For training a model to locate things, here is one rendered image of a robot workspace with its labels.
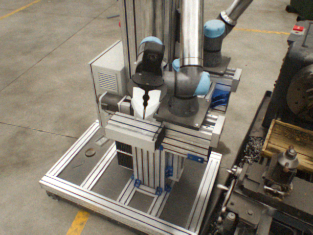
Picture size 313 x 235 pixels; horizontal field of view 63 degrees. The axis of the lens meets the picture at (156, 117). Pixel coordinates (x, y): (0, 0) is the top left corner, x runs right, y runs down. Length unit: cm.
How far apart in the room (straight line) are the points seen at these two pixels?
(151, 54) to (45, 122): 266
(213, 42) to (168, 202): 116
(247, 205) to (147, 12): 88
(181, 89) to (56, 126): 238
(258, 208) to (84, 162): 151
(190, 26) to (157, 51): 29
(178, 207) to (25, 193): 133
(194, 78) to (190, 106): 37
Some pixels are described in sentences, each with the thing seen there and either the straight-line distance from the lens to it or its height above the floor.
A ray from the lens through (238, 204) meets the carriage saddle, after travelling 122.
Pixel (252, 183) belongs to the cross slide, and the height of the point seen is 96.
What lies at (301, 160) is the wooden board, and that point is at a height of 88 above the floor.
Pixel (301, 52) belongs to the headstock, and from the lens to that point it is 174.
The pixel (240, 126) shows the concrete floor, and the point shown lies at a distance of 301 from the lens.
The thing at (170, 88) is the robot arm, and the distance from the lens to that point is 80.
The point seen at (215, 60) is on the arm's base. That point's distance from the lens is 158.
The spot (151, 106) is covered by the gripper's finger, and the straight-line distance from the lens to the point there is 53.
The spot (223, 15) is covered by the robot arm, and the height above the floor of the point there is 141.
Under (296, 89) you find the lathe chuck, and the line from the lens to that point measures 165.
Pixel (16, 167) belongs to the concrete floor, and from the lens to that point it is 278.
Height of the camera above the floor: 191
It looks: 40 degrees down
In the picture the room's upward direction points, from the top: straight up
